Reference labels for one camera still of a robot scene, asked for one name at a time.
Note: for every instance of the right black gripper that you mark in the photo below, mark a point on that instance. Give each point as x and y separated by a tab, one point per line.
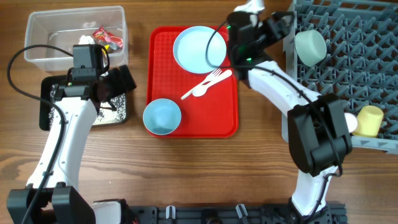
268	29

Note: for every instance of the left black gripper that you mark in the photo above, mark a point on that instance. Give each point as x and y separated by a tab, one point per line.
120	87

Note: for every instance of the green bowl with rice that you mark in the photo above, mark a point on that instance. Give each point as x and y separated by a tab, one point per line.
310	46

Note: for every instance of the red snack wrapper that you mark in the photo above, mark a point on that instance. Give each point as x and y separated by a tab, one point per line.
102	35

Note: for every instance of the white tissue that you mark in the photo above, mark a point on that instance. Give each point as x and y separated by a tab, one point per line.
85	40

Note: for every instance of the light blue bowl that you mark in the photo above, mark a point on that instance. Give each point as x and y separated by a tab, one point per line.
162	116

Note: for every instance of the yellow plastic cup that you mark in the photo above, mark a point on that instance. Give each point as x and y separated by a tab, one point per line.
369	121

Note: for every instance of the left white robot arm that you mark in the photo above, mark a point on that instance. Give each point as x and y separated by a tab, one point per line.
51	193

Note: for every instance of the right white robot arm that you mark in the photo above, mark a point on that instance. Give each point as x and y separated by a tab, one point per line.
319	138

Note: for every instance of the grey dishwasher rack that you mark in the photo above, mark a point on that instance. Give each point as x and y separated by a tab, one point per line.
360	66

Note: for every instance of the spilled white rice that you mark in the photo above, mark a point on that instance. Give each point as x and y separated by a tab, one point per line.
112	113

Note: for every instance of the clear plastic bin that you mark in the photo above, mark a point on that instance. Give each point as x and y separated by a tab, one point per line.
63	28

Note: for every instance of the white plastic fork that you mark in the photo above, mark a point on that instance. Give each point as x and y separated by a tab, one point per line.
208	78

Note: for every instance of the light blue plate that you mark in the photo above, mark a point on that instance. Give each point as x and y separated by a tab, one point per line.
190	49

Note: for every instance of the white plastic spoon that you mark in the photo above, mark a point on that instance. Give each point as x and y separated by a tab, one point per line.
201	90

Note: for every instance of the red plastic tray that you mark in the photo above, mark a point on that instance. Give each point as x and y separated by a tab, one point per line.
213	115

